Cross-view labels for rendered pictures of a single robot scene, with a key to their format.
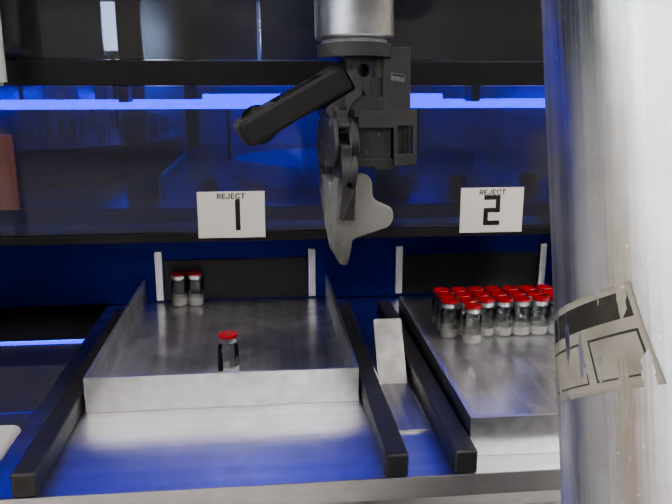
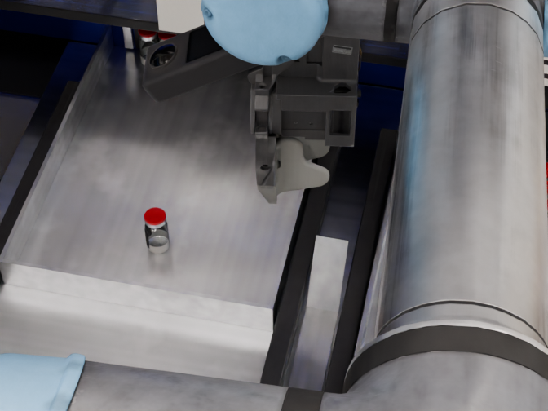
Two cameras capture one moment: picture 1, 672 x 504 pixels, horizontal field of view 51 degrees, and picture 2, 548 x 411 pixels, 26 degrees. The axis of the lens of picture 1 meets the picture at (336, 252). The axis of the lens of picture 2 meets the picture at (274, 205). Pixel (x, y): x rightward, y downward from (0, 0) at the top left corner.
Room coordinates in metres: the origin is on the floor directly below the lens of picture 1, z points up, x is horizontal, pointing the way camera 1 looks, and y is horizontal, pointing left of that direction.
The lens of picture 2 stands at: (0.05, -0.21, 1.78)
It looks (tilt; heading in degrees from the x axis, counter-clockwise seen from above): 50 degrees down; 18
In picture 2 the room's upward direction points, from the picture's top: straight up
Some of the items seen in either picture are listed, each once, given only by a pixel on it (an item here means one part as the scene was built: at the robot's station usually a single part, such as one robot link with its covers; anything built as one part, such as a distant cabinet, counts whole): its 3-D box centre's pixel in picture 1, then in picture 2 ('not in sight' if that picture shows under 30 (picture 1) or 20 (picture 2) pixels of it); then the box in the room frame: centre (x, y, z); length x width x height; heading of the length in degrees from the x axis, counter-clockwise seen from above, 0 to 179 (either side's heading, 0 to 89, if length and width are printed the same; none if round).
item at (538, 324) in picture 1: (512, 315); not in sight; (0.82, -0.22, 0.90); 0.18 x 0.02 x 0.05; 95
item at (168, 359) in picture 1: (231, 329); (182, 162); (0.80, 0.12, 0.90); 0.34 x 0.26 x 0.04; 6
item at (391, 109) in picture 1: (362, 109); (301, 64); (0.70, -0.03, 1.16); 0.09 x 0.08 x 0.12; 106
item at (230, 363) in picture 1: (228, 355); (156, 232); (0.70, 0.11, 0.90); 0.02 x 0.02 x 0.04
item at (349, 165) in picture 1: (343, 173); (266, 139); (0.67, -0.01, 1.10); 0.05 x 0.02 x 0.09; 16
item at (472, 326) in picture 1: (472, 323); not in sight; (0.80, -0.16, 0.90); 0.02 x 0.02 x 0.05
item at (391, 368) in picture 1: (398, 369); (317, 317); (0.65, -0.06, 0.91); 0.14 x 0.03 x 0.06; 6
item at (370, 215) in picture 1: (364, 219); (293, 175); (0.68, -0.03, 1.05); 0.06 x 0.03 x 0.09; 106
